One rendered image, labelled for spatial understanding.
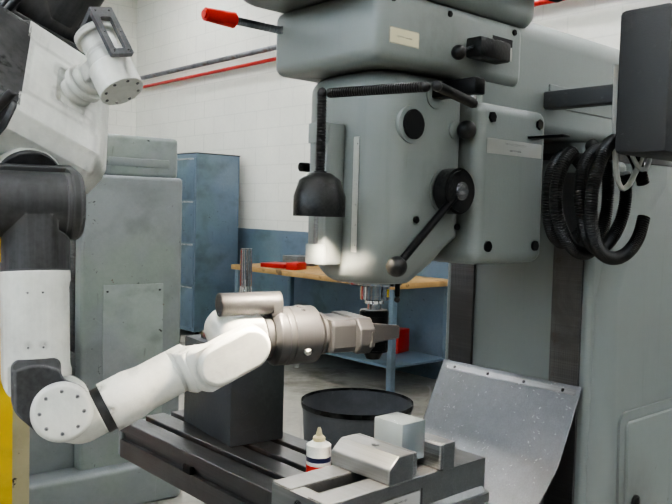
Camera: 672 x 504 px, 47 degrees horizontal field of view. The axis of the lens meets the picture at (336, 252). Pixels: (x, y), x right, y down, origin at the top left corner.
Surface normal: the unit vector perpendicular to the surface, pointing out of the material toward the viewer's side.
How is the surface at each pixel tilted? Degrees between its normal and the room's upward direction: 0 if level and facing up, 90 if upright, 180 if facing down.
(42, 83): 56
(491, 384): 63
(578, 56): 90
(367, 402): 86
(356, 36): 90
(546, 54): 90
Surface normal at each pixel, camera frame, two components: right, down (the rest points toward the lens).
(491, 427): -0.65, -0.45
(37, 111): 0.74, -0.51
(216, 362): 0.44, 0.19
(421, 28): 0.67, 0.06
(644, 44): -0.75, 0.01
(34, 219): 0.47, -0.09
